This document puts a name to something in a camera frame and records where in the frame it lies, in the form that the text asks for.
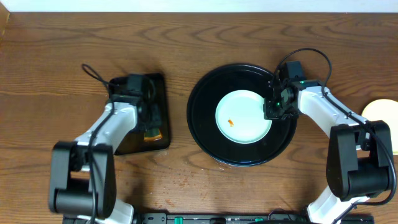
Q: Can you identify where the yellow plate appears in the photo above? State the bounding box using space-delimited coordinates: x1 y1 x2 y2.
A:
361 98 398 156

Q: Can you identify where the light blue plate top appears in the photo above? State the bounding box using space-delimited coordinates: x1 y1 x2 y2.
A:
215 90 272 144

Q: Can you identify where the right black cable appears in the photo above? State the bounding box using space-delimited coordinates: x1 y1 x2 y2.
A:
270 47 397 224

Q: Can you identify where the black rectangular water tray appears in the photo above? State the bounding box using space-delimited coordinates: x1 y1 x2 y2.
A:
109 73 171 156

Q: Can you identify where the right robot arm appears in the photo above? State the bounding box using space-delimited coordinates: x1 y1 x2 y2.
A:
264 75 397 223

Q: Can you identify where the round black tray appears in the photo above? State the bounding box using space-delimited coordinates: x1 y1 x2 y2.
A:
187 63 297 167

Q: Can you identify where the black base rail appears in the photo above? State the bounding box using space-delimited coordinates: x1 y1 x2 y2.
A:
62 210 375 224

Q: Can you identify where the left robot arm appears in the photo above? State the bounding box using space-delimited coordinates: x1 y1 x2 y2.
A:
48 93 170 223

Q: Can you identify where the left black cable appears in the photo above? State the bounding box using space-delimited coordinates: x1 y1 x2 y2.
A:
81 63 116 224

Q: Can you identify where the black cable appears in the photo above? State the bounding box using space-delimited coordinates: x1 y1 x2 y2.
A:
270 47 397 224
81 63 116 224

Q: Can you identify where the green orange sponge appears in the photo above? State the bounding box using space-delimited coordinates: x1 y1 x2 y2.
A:
144 128 163 142

